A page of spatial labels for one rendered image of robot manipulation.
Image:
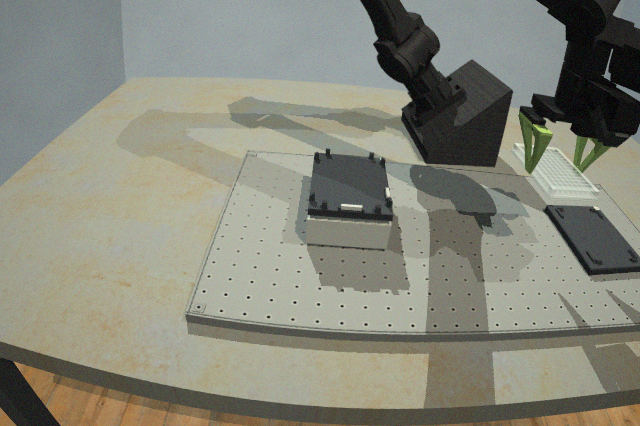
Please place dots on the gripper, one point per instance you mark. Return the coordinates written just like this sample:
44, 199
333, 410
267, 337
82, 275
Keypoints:
580, 126

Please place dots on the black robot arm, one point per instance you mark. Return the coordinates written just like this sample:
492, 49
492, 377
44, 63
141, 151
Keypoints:
405, 44

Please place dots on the white well plate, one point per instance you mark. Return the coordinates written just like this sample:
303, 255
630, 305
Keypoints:
558, 177

